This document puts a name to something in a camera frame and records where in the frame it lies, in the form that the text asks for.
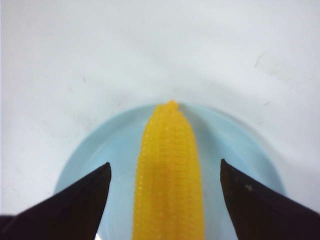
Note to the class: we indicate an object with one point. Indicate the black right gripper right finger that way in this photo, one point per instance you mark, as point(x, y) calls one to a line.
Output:
point(260, 213)

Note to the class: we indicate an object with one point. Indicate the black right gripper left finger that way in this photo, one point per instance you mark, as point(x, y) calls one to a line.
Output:
point(74, 213)

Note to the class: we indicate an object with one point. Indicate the light blue round plate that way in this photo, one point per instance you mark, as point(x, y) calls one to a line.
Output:
point(118, 141)

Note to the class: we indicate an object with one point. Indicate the yellow toy corn cob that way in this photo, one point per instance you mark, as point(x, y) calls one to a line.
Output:
point(168, 194)

